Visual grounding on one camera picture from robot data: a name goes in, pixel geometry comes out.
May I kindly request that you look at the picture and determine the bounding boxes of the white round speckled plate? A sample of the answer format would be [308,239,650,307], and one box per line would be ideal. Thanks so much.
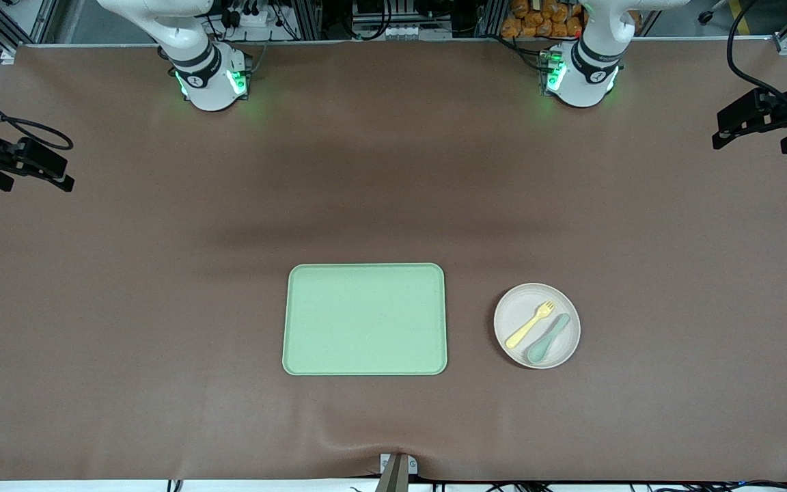
[493,283,581,370]

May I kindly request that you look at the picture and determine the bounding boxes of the light green plastic spoon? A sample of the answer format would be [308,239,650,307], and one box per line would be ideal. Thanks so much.
[527,313,571,364]

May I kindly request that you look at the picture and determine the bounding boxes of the yellow plastic fork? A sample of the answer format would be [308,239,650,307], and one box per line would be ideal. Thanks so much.
[505,301,556,350]

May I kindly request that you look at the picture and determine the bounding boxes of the brown table cloth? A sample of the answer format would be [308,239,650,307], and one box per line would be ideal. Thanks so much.
[0,38,787,482]

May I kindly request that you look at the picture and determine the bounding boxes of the orange snack packages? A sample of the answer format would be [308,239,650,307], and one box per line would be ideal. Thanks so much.
[501,0,585,39]

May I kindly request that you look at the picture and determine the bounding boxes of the white power strip with plugs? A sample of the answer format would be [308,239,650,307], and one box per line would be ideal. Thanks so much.
[219,0,278,29]

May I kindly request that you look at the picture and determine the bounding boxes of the aluminium equipment rack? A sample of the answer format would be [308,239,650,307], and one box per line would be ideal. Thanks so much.
[283,0,507,40]

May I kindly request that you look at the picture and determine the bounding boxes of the light green rectangular tray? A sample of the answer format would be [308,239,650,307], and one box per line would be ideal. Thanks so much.
[282,263,448,377]

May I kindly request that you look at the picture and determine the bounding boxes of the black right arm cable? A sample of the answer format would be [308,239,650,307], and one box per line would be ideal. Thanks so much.
[0,68,74,151]

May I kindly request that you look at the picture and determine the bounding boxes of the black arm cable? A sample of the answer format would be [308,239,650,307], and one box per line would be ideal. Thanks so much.
[0,68,74,151]
[726,0,787,103]

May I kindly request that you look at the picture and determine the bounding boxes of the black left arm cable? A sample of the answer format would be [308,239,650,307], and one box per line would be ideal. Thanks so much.
[726,0,787,103]

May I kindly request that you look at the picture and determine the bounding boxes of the grey metal camera bracket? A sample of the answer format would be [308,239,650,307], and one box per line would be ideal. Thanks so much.
[378,453,419,492]

